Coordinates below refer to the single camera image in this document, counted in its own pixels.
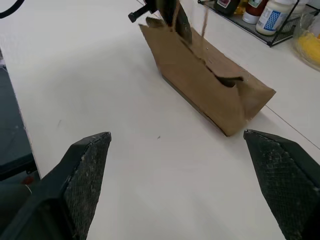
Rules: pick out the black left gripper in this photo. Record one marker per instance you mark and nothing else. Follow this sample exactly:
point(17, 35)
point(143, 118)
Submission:
point(140, 12)

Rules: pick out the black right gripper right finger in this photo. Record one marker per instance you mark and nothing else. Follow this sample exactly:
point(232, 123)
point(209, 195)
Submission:
point(287, 180)

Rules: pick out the dark sauce bottle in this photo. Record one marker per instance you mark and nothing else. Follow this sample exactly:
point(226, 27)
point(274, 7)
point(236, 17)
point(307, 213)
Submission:
point(225, 5)

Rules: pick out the red ketchup bottle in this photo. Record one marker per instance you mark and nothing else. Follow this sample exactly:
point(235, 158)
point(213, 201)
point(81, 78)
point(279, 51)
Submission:
point(253, 11)

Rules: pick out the white mayonnaise bottle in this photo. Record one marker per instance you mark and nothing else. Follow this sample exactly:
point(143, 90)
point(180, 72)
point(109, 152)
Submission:
point(270, 20)

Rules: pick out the yellow fruit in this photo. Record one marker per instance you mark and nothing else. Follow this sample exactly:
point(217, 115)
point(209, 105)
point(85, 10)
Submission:
point(308, 47)

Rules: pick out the clear glass bowl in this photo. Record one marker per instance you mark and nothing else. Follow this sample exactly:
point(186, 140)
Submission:
point(303, 30)

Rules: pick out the brown paper bag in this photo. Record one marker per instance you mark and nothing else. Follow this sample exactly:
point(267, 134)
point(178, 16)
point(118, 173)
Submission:
point(195, 75)

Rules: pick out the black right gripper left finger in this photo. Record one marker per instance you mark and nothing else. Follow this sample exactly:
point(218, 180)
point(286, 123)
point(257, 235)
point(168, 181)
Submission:
point(82, 180)

